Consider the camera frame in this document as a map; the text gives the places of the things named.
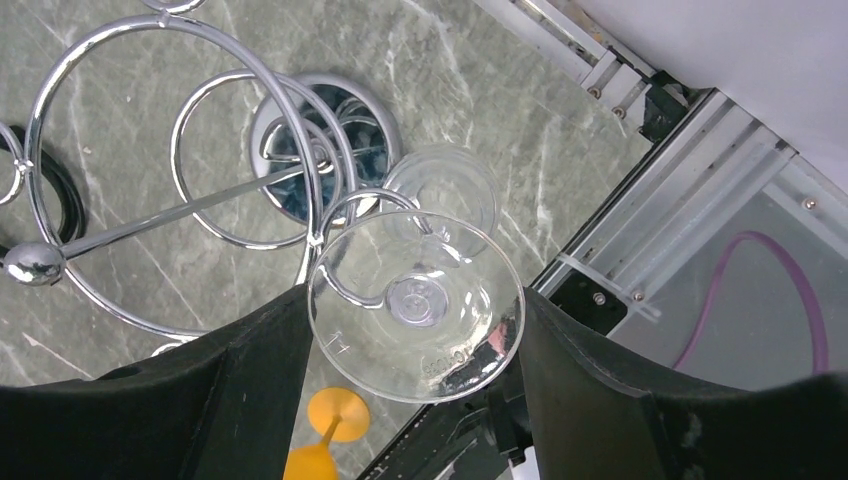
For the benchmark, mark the clear wine glass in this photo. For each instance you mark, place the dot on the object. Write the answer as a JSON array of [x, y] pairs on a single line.
[[416, 307]]

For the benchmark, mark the clear tumbler glass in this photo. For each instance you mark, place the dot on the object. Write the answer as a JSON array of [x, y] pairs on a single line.
[[449, 180]]

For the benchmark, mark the yellow-orange wine glass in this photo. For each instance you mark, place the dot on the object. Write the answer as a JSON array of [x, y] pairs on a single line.
[[339, 415]]

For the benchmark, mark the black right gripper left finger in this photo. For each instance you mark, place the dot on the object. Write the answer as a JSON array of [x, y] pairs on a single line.
[[222, 406]]

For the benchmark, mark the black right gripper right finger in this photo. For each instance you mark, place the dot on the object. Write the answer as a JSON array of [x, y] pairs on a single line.
[[598, 410]]

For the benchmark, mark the aluminium frame rails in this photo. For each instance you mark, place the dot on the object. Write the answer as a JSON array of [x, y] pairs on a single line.
[[739, 243]]

